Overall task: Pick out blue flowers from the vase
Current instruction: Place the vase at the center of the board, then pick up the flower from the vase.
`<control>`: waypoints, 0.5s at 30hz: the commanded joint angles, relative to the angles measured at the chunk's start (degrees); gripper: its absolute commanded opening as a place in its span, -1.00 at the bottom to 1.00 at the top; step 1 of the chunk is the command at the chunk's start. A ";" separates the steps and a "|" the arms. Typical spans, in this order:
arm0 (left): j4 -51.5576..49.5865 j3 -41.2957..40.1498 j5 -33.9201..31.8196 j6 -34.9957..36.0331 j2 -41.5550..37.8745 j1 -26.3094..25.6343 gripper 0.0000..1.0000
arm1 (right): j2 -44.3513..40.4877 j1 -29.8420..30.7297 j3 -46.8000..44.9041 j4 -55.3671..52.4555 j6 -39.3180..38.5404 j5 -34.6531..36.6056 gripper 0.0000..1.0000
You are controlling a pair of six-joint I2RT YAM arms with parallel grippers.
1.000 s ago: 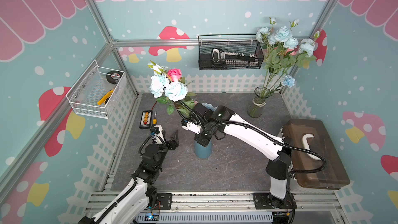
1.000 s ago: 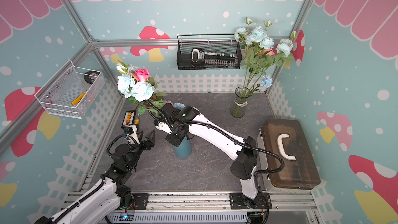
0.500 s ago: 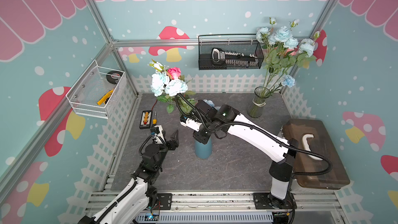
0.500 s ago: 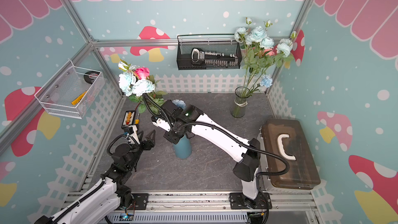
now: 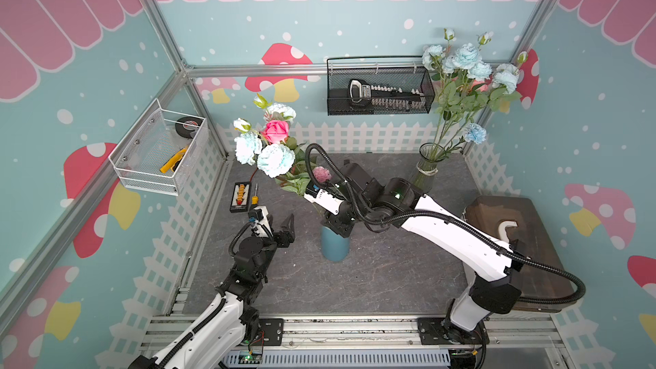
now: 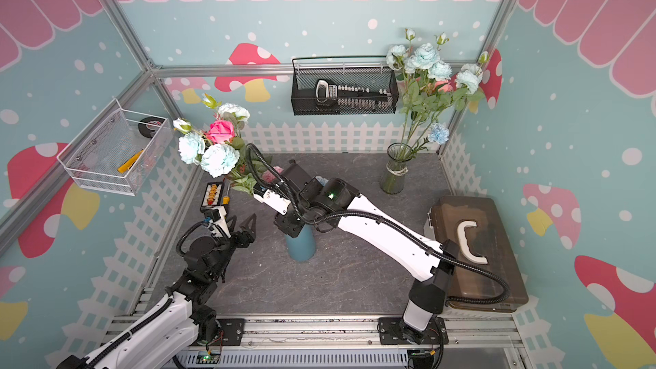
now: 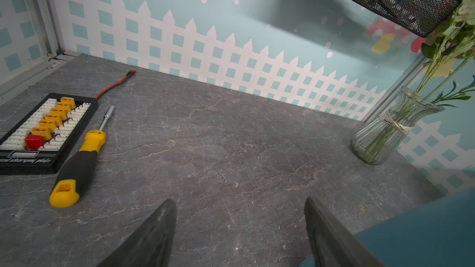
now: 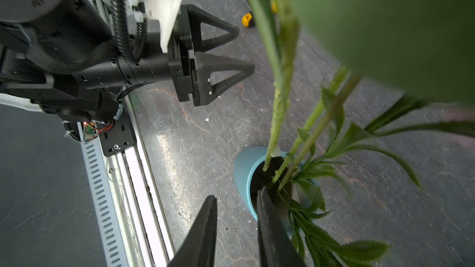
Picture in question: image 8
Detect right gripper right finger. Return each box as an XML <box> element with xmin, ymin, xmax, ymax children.
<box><xmin>257</xmin><ymin>188</ymin><xmax>305</xmax><ymax>267</ymax></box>

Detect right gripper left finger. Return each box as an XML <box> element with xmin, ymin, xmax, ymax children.
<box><xmin>168</xmin><ymin>195</ymin><xmax>218</xmax><ymax>267</ymax></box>

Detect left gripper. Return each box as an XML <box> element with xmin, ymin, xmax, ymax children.
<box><xmin>72</xmin><ymin>4</ymin><xmax>256</xmax><ymax>106</ymax></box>

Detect teal ceramic vase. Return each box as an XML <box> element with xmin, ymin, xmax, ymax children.
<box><xmin>233</xmin><ymin>146</ymin><xmax>310</xmax><ymax>236</ymax></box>

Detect blue carnation stem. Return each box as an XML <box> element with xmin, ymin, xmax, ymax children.
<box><xmin>272</xmin><ymin>66</ymin><xmax>353</xmax><ymax>184</ymax></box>
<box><xmin>273</xmin><ymin>74</ymin><xmax>475</xmax><ymax>267</ymax></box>

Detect light blue rose stem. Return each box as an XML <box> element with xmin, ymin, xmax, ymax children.
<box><xmin>247</xmin><ymin>0</ymin><xmax>301</xmax><ymax>171</ymax></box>

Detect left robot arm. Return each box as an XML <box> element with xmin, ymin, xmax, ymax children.
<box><xmin>1</xmin><ymin>0</ymin><xmax>255</xmax><ymax>122</ymax></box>

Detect yellow black screwdriver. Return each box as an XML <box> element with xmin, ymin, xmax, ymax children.
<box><xmin>241</xmin><ymin>12</ymin><xmax>255</xmax><ymax>28</ymax></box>

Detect green circuit board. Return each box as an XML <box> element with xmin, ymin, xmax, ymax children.
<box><xmin>82</xmin><ymin>121</ymin><xmax>114</xmax><ymax>142</ymax></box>

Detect pink carnation stem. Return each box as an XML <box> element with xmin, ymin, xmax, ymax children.
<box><xmin>288</xmin><ymin>0</ymin><xmax>475</xmax><ymax>105</ymax></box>

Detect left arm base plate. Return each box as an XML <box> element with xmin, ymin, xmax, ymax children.
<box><xmin>99</xmin><ymin>110</ymin><xmax>137</xmax><ymax>157</ymax></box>

